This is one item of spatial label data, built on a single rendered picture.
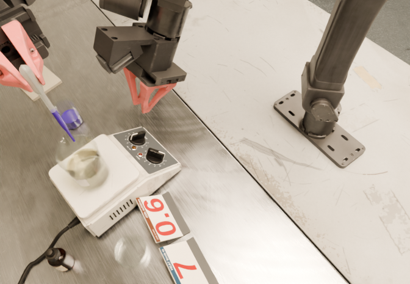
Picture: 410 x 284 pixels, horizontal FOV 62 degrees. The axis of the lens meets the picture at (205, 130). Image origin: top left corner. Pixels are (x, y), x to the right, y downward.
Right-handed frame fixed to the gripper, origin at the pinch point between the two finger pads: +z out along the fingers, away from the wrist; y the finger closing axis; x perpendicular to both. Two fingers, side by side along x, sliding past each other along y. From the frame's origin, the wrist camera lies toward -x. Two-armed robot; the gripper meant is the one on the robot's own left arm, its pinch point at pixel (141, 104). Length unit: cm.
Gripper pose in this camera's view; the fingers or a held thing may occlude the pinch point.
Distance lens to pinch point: 63.2
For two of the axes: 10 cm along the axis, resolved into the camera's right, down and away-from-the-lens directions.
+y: 6.7, 6.0, -4.3
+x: 6.6, -2.2, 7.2
